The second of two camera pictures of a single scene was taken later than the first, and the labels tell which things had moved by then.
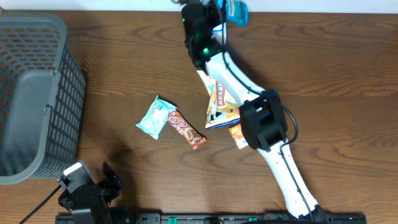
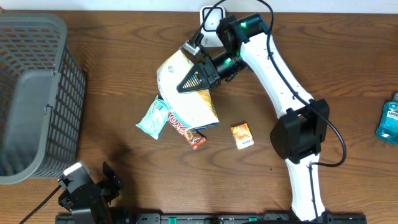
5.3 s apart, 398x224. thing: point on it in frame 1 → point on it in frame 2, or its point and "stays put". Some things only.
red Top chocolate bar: (178, 119) stays put
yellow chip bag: (222, 109) → (195, 109)
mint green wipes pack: (155, 118) stays put
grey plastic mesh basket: (41, 96) stays put
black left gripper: (110, 189) stays put
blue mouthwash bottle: (237, 12) → (388, 130)
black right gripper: (214, 9) → (209, 72)
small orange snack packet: (236, 132) stays put
